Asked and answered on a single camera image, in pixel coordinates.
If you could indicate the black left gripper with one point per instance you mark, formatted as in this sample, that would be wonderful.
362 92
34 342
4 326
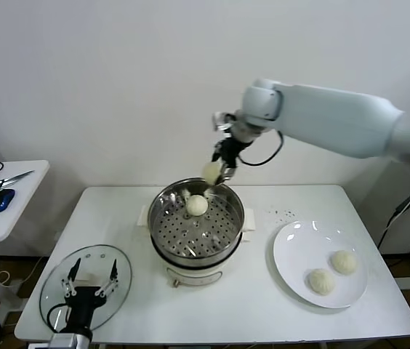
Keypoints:
87 301

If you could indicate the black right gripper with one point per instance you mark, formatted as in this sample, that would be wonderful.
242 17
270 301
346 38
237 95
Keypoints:
230 151

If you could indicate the white steamed baozi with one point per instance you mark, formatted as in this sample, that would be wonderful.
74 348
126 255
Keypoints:
211 172
196 205
344 261
321 281

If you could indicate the round glass pot lid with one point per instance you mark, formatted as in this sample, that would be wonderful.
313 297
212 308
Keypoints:
117 269

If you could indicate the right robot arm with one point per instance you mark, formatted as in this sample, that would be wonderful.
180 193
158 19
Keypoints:
336 116

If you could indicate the stainless steel steamer basket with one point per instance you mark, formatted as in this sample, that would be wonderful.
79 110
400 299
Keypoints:
227 218

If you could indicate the white side table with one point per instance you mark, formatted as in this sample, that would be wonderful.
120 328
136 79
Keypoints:
27 203

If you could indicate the white electric cooker base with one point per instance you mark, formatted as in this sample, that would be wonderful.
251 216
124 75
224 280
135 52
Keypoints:
194 274

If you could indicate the white round plate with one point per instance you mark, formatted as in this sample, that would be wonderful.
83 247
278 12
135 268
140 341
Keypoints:
299 247

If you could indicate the blue black computer mouse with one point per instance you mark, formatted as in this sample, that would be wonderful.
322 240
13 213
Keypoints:
0 200

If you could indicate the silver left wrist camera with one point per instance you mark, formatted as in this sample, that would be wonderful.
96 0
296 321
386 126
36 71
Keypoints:
67 341

